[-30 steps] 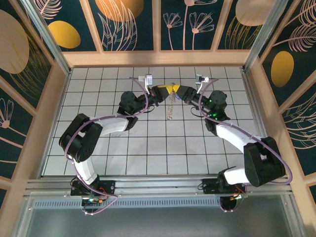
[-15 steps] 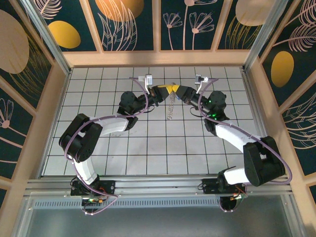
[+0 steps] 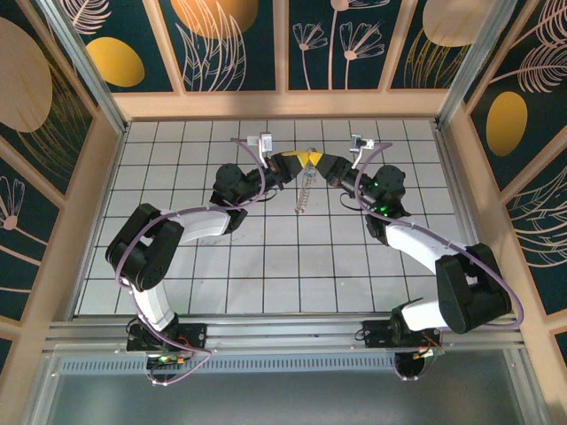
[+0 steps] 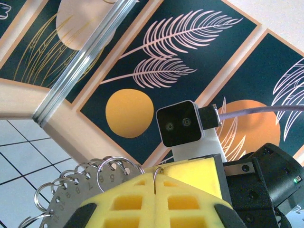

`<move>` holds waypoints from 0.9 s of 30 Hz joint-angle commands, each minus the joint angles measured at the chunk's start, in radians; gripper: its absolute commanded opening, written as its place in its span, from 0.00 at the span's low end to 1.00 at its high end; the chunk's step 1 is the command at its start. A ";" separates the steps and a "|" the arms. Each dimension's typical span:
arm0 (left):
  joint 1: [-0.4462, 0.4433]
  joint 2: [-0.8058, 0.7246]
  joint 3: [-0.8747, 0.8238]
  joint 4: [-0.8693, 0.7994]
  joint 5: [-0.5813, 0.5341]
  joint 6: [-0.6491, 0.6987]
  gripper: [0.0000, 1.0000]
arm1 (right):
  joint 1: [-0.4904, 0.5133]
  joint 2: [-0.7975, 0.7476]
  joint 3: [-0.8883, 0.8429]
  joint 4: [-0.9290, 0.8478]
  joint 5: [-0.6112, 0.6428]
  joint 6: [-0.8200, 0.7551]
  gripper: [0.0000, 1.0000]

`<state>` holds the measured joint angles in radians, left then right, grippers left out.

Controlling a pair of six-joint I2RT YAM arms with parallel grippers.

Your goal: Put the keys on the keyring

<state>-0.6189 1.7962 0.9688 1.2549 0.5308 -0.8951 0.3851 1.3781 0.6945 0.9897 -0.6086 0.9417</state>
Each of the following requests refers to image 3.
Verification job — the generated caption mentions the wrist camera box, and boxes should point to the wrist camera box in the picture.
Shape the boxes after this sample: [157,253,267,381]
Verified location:
[348,134,376,155]
[246,131,275,154]

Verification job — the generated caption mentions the slotted metal cover strip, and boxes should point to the slotted metal cover strip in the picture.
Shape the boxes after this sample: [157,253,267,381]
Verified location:
[57,357,400,376]

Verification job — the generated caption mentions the wall panel with large circle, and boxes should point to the wall panel with large circle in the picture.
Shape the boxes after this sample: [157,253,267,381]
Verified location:
[0,0,97,196]

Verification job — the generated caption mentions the long aluminium frame rail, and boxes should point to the long aluminium frame rail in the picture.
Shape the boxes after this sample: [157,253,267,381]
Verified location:
[43,319,526,355]

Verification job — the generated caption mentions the wall panel with leaf outlines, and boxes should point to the wall panel with leaf outlines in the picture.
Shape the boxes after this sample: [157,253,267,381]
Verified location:
[158,0,278,93]

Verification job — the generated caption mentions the aluminium side rail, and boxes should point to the aluminium side rail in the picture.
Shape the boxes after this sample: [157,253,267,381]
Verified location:
[432,126,504,318]

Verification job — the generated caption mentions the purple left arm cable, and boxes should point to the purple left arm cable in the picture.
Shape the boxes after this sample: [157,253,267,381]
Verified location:
[113,136,267,386]

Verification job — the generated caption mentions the wall panel with yellow lines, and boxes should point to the wall panel with yellow lines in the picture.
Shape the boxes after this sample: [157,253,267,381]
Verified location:
[389,0,501,91]

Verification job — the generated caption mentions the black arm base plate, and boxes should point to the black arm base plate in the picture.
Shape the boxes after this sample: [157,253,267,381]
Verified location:
[361,318,444,351]
[126,321,209,354]

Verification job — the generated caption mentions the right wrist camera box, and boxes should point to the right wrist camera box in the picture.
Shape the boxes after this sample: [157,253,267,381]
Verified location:
[348,134,376,155]

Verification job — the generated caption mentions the wall panel with flower outlines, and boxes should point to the wall panel with flower outlines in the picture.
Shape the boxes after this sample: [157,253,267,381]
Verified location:
[287,0,403,92]

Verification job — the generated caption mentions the aluminium frame post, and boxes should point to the aluminium frame post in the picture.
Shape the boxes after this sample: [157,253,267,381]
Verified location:
[436,0,509,129]
[37,0,130,134]

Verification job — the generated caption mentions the small controller board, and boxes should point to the small controller board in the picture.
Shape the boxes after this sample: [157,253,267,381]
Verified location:
[148,352,198,369]
[411,343,445,360]

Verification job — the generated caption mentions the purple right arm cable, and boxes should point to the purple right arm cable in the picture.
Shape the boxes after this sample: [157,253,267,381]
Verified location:
[353,141,523,383]

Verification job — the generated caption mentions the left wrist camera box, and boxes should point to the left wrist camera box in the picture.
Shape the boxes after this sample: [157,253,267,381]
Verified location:
[246,131,275,154]

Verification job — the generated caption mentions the grey metal tray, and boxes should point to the grey metal tray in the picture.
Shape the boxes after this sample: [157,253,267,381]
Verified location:
[26,349,548,425]

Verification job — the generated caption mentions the dark floral wall panel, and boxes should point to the dark floral wall panel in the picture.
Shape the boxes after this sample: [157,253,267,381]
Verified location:
[0,136,62,321]
[504,132,567,316]

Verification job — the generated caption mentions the wall panel with yellow oval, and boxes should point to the wall panel with yellow oval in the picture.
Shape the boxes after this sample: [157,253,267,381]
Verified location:
[66,0,185,94]

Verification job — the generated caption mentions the clear plastic bag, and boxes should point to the clear plastic bag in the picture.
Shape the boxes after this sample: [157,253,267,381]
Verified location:
[294,148,318,216]

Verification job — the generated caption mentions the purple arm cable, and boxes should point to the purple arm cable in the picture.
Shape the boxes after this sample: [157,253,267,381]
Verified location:
[113,136,267,386]
[353,141,523,383]

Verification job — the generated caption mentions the wall panel with feather outline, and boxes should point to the wall panel with feather outline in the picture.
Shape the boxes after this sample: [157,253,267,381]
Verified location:
[462,0,567,194]

